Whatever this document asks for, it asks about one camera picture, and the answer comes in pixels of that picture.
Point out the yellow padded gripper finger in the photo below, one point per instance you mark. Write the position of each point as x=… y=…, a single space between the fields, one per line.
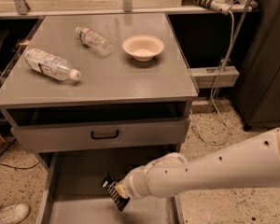
x=121 y=191

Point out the black rxbar chocolate wrapper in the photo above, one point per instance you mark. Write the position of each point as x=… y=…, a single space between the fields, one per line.
x=109 y=185

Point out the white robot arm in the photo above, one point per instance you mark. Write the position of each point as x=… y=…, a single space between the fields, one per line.
x=252 y=163

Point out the open grey middle drawer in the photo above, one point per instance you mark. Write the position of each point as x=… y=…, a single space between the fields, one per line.
x=73 y=193

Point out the grey top drawer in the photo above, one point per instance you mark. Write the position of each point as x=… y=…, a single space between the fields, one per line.
x=70 y=137

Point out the grey metal drawer cabinet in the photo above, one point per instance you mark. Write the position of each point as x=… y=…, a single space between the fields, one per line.
x=112 y=88

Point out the white sneaker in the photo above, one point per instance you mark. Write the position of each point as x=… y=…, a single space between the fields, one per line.
x=14 y=214

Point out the white paper bowl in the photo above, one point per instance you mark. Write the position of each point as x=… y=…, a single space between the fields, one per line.
x=143 y=48

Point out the large labelled water bottle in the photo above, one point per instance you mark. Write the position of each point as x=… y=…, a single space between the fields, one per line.
x=51 y=65

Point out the small clear water bottle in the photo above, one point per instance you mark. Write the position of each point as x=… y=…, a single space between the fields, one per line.
x=95 y=41

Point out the dark cabinet on wheels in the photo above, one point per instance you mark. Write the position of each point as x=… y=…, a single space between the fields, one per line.
x=257 y=90

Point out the white power strip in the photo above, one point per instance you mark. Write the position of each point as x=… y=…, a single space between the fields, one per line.
x=216 y=5

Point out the black drawer handle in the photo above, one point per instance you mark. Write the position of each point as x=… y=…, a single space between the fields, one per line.
x=104 y=136

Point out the grey back shelf frame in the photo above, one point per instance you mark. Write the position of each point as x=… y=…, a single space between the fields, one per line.
x=115 y=3

